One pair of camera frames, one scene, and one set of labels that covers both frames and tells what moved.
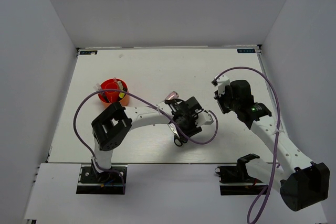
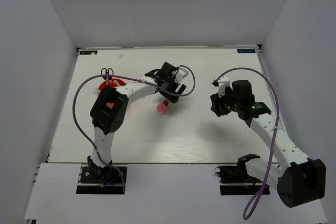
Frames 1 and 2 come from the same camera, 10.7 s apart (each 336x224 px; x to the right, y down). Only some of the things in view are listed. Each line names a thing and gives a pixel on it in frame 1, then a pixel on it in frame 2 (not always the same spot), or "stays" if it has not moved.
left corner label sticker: [90, 52] stays
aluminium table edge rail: [259, 49] stays
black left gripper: [193, 129] to [175, 86]
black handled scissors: [178, 140] to [106, 73]
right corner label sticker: [246, 50] stays
